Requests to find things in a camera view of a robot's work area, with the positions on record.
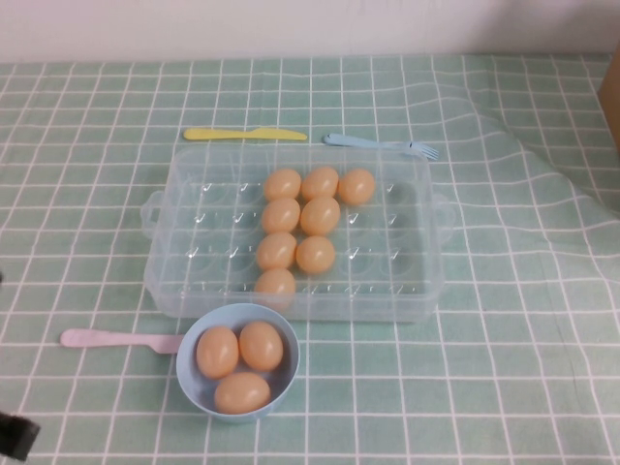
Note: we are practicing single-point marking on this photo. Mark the pink plastic knife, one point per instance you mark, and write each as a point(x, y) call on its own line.
point(111, 339)

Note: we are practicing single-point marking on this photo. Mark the green checked tablecloth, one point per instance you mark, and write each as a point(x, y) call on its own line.
point(484, 339)

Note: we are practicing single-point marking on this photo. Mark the yellow plastic knife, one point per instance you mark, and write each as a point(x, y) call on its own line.
point(232, 134)

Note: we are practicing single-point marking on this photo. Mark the clear plastic egg box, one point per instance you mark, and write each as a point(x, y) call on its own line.
point(387, 232)

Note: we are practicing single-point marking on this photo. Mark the beige plastic egg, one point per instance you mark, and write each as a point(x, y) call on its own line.
point(217, 352)
point(282, 184)
point(320, 216)
point(315, 254)
point(319, 183)
point(275, 286)
point(276, 251)
point(356, 186)
point(261, 346)
point(242, 393)
point(280, 215)

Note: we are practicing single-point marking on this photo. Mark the light blue plastic fork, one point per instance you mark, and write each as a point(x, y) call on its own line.
point(368, 143)

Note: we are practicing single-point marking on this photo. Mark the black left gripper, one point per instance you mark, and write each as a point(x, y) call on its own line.
point(17, 436)

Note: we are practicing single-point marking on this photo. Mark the light blue plastic bowl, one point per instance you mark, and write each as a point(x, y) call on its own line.
point(189, 387)

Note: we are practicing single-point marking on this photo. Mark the brown cardboard box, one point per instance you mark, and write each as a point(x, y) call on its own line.
point(611, 106)

